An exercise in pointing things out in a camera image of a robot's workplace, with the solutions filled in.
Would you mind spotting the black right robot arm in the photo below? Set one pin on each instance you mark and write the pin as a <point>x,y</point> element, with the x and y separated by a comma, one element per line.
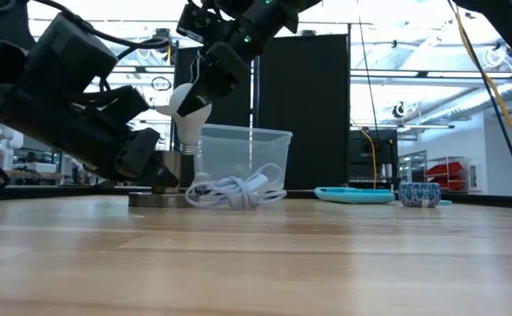
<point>510,26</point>

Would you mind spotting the black aluminium table frame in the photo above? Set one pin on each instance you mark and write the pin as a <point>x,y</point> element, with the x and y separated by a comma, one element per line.
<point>62,193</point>

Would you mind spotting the wooden workbench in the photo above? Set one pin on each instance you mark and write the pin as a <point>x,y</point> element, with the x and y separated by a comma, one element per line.
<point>36,174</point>

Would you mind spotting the light blue sticky notepad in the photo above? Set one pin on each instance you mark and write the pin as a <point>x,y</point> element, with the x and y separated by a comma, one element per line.
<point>445,203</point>

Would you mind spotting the black equipment cabinet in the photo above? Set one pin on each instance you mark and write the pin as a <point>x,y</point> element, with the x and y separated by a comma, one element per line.
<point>363,153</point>

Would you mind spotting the red bin shelf rack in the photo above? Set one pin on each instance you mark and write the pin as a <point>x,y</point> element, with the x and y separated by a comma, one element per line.
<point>446,169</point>

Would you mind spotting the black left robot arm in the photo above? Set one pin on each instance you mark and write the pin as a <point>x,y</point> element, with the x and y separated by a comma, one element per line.
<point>67,57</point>

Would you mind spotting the black partition panel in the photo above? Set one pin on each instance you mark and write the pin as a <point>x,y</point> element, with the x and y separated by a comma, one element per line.
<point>304,109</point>

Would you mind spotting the blue patterned bowl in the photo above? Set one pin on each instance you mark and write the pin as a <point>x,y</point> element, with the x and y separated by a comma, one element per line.
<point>419,195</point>

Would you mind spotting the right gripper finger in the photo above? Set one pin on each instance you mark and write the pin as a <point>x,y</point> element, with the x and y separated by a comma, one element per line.
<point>220,70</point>

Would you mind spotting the black white ceiling fixture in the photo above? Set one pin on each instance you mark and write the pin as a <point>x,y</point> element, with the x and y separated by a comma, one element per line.
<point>399,109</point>

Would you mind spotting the white lightbulb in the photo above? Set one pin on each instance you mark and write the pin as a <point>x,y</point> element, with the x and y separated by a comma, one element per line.
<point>189,127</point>

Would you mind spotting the brass lamp socket base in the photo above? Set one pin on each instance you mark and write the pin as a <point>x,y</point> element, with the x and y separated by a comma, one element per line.
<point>159,200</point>

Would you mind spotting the turquoise calculator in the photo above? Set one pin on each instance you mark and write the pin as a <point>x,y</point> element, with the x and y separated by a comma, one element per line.
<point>354,196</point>

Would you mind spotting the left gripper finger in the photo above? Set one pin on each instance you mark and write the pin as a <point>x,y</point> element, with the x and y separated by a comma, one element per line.
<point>139,153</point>

